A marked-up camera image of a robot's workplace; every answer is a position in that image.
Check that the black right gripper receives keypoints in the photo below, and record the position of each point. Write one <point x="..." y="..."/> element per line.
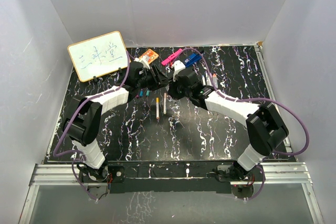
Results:
<point x="172" y="90"/>

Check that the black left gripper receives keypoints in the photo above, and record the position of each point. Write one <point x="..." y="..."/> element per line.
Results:
<point x="158" y="80"/>

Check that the yellow orange marker pen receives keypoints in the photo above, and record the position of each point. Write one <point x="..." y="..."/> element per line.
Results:
<point x="157" y="108"/>

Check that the yellow tip marker pen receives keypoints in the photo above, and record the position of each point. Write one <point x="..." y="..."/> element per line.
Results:
<point x="207" y="79"/>

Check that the peach marker pen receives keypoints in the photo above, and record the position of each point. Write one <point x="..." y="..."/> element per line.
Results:
<point x="164" y="103"/>

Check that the thick orange highlighter pen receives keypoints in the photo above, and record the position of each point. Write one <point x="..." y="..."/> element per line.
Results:
<point x="215" y="80"/>

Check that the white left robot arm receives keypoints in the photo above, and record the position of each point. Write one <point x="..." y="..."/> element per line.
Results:
<point x="83" y="115"/>

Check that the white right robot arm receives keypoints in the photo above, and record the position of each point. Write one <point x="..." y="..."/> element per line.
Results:
<point x="265" y="127"/>

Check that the pink clip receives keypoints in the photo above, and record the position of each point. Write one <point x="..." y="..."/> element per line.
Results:
<point x="171" y="57"/>

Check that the blue stapler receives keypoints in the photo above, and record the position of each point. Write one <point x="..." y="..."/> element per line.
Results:
<point x="193" y="58"/>

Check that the small whiteboard with writing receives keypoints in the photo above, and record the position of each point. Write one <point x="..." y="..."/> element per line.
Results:
<point x="98" y="56"/>

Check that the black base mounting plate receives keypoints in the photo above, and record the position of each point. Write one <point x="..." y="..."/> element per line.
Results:
<point x="180" y="176"/>

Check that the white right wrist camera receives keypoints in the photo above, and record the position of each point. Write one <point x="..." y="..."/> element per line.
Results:
<point x="177" y="67"/>

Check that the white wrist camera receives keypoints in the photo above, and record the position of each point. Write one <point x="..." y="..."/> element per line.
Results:
<point x="143" y="61"/>
<point x="177" y="67"/>

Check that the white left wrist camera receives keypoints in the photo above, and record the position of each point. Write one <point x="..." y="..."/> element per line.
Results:
<point x="143" y="61"/>

